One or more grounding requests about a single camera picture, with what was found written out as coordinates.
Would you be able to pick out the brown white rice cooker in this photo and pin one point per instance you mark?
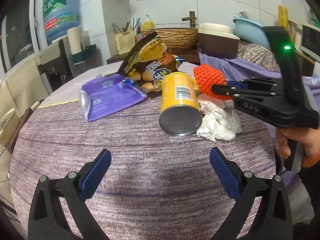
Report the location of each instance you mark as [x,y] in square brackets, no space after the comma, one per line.
[217,40]

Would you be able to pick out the purple striped tablecloth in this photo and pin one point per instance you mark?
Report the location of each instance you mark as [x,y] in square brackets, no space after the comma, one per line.
[157,187]

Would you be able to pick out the blue water jug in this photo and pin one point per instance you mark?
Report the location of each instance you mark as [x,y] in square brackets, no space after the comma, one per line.
[59,16]

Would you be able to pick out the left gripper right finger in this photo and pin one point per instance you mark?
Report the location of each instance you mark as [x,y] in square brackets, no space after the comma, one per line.
[273,219]

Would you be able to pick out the beige utensil holder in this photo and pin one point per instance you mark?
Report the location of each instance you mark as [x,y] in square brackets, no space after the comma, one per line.
[124,41]

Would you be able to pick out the purple tissue package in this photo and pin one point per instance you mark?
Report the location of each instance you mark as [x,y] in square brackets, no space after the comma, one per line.
[106,95]

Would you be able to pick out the cream cooking pot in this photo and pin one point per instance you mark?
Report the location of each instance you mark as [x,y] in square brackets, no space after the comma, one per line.
[9,124]

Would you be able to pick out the woven basket sink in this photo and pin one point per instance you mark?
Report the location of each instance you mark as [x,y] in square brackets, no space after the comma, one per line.
[176,39]

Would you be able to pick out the paisley patterned cloth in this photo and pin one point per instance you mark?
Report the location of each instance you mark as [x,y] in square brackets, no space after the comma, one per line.
[258,55]

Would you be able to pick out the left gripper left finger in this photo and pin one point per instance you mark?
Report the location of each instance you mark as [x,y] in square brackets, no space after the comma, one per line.
[46,217]

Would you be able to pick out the dark snack bag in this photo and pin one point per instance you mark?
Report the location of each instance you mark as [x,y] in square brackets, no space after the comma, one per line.
[147,64]

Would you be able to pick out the light blue basin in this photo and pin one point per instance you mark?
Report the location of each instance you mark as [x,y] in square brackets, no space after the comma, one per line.
[251,31]

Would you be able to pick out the wooden faucet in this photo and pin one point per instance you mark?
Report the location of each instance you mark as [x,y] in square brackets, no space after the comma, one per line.
[191,18]

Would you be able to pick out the right hand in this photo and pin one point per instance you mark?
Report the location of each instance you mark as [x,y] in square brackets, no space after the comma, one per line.
[308,137]

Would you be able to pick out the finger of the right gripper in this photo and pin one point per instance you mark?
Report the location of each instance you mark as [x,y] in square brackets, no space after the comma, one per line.
[256,83]
[245,90]

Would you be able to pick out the purple floral cloth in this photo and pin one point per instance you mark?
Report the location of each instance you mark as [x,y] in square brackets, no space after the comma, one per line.
[239,69]

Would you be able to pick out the orange foam fruit net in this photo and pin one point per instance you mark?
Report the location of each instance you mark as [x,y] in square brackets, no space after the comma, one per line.
[205,76]

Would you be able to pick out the yellow soap bottle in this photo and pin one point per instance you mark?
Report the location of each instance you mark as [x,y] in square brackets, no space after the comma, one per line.
[148,24]

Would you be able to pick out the yellow roll package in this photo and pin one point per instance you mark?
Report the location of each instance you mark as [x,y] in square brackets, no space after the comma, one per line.
[283,17]

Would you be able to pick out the window frame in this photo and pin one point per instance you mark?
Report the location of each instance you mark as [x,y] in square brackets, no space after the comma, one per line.
[22,34]

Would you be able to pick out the water dispenser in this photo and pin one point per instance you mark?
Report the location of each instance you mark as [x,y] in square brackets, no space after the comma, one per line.
[55,65]

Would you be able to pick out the yellow chip can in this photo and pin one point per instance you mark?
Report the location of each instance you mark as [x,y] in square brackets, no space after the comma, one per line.
[180,113]

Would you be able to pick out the white microwave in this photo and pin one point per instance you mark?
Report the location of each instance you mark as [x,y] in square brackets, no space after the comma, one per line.
[310,41]

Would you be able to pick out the yellow foam fruit net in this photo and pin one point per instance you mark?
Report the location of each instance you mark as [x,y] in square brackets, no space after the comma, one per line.
[195,85]

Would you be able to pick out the white tissue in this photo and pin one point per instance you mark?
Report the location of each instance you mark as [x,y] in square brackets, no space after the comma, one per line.
[216,122]

